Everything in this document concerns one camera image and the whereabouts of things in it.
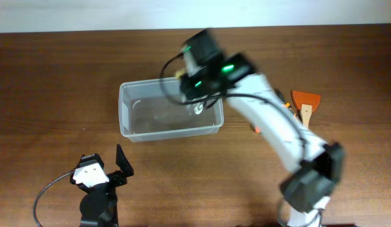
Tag clear box of coloured bits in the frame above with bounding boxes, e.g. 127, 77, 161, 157
175, 69, 206, 117

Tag orange black long-nose pliers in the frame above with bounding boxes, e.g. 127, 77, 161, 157
274, 88, 301, 122

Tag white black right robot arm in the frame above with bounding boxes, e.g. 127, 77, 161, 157
180, 51, 344, 226

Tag orange scraper with wooden handle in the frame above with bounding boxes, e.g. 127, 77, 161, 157
291, 91, 321, 128

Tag clear plastic storage container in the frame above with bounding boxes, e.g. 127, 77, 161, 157
119, 79, 224, 143

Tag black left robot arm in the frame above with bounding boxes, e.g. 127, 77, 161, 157
70, 144, 134, 227

